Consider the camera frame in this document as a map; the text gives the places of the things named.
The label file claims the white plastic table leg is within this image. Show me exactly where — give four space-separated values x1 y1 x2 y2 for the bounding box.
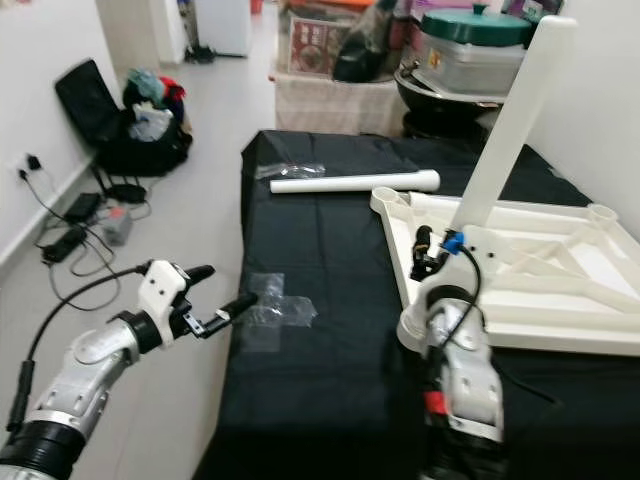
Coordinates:
398 15 578 353
270 170 442 196

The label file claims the white plastic table top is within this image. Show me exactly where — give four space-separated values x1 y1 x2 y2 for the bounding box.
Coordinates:
370 187 640 356

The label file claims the clear tape patch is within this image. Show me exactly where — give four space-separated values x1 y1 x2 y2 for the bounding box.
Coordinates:
240 272 318 351

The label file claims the grey electrical box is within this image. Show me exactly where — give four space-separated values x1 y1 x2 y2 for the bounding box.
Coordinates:
102 205 133 246

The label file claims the black router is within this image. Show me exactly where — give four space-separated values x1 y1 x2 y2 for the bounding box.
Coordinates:
105 165 148 204

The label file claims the black plastic sheet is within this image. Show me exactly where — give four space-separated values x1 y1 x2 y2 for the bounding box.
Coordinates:
195 130 640 480

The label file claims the black power adapter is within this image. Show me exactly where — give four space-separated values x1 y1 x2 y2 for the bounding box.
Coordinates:
63 192 103 223

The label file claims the clear plastic wrap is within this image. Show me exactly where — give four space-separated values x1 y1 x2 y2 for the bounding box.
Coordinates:
255 162 326 181

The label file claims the black power strip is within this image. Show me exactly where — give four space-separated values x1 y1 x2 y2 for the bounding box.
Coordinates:
42 225 88 263

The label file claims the black wok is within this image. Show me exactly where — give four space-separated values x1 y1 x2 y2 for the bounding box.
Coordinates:
395 65 506 111

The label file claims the white plastic bag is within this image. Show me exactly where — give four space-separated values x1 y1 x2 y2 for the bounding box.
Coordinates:
130 103 173 143

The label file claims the beige cloth covered table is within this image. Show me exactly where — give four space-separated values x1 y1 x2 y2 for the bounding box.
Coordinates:
272 72 406 136

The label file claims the clear plastic container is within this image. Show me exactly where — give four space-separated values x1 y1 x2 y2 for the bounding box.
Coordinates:
420 38 536 96

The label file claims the black suitcase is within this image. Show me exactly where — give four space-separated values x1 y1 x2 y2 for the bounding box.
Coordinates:
55 60 193 178

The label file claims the black mop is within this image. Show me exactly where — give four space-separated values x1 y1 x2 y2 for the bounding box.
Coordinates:
175 0 216 64

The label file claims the green lidded pot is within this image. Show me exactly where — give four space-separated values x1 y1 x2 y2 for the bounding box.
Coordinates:
422 5 533 46

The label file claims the red printed cardboard box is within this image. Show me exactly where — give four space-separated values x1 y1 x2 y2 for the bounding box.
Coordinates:
288 15 346 76

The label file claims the white cabinet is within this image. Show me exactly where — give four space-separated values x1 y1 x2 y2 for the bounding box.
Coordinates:
195 0 251 58

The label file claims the orange plastic lid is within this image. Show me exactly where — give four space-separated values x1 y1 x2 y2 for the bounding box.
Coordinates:
278 0 371 11

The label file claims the dark printed box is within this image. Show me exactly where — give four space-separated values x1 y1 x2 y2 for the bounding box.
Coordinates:
510 0 566 21

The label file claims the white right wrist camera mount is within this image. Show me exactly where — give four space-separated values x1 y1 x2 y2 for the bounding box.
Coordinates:
405 228 506 321

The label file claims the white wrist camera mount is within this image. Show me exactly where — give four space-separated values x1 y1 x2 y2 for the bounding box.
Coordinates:
135 260 191 346
405 228 506 321

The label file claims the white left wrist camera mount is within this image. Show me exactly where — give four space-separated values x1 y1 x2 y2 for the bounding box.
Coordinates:
135 260 191 346

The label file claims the black floor cable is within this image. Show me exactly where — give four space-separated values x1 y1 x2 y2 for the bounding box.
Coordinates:
20 175 116 306

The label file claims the white wall socket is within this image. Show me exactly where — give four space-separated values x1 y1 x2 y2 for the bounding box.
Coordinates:
15 152 46 181

